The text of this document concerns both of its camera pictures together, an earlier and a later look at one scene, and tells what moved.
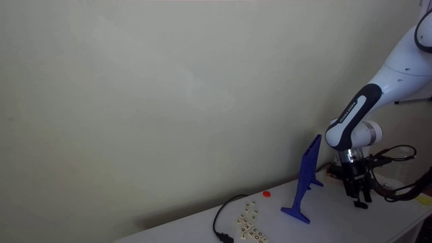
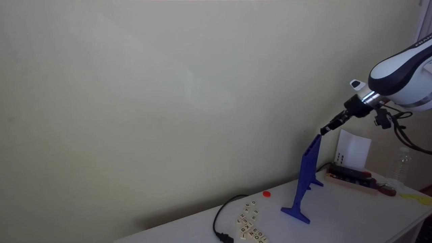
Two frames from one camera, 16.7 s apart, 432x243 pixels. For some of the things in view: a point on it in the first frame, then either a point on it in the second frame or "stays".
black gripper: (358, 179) to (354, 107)
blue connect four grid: (307, 179) stays
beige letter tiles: (247, 224) stays
